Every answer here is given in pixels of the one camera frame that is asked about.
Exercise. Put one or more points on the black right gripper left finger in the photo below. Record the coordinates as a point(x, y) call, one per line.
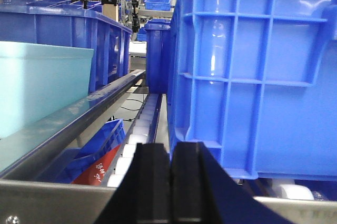
point(143, 194)

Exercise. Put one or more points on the blue bin lower shelf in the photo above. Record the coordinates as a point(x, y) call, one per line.
point(71, 162)

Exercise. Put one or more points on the red printed bag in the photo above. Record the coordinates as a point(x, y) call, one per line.
point(95, 173)

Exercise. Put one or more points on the blue crate on far shelf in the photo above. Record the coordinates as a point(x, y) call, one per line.
point(157, 5)

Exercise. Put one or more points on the steel rack rail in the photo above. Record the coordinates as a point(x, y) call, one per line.
point(25, 153)

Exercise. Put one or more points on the white roller track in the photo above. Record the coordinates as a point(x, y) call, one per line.
point(141, 131)

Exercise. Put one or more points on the blue divided crate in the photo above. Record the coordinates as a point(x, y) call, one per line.
point(62, 23)

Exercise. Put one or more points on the light cyan plastic bin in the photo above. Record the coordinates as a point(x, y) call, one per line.
point(37, 80)

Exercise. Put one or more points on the steel front rack bar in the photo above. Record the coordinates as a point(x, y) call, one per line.
point(42, 202)

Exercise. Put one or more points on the large blue ribbed crate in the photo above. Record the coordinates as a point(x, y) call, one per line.
point(255, 82)

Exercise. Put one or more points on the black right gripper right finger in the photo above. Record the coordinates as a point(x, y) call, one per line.
point(202, 192)

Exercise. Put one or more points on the dark blue narrow bin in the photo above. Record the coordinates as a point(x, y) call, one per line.
point(158, 55)

